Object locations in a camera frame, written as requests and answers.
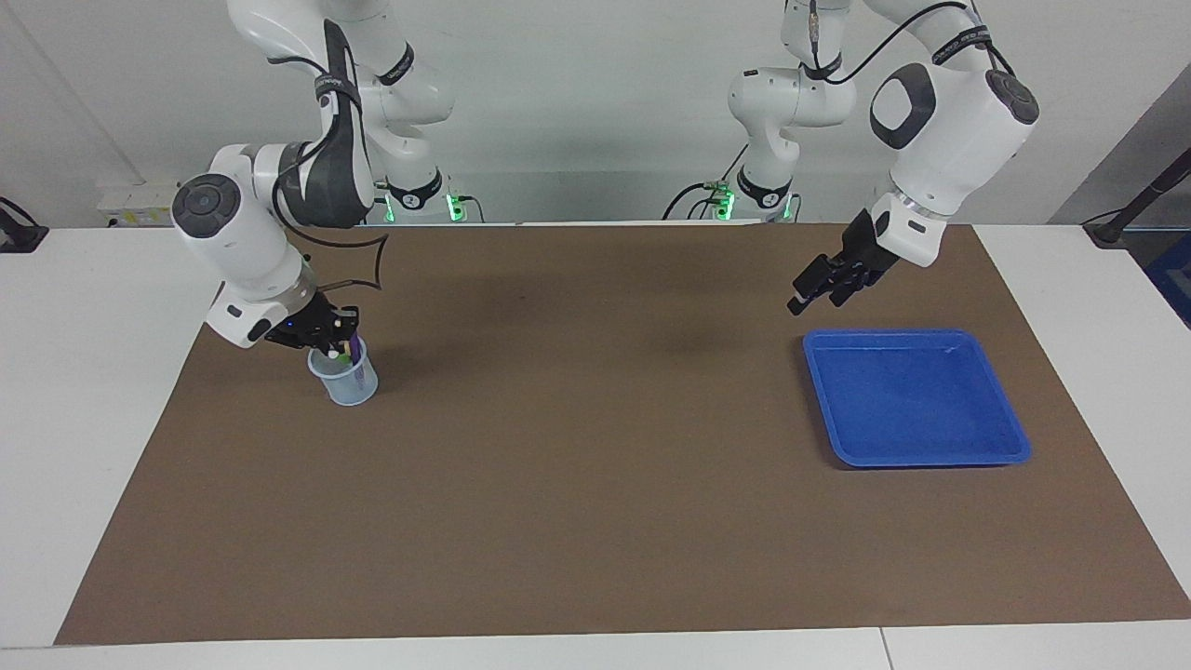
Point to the black clamp mount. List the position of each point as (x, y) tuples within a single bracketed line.
[(19, 233)]

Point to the white power strip box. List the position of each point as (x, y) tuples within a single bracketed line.
[(140, 205)]

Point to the light blue mesh pen cup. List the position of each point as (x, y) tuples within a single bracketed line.
[(352, 386)]

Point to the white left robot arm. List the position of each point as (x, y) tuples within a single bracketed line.
[(958, 140)]

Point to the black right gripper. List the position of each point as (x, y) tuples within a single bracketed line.
[(302, 326)]

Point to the blue plastic tray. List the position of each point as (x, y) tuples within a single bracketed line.
[(916, 400)]

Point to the brown table mat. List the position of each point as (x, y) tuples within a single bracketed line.
[(595, 465)]

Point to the black stand pole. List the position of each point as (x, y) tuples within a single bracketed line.
[(1149, 191)]

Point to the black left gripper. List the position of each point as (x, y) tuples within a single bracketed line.
[(865, 251)]

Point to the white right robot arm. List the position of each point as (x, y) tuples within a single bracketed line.
[(233, 233)]

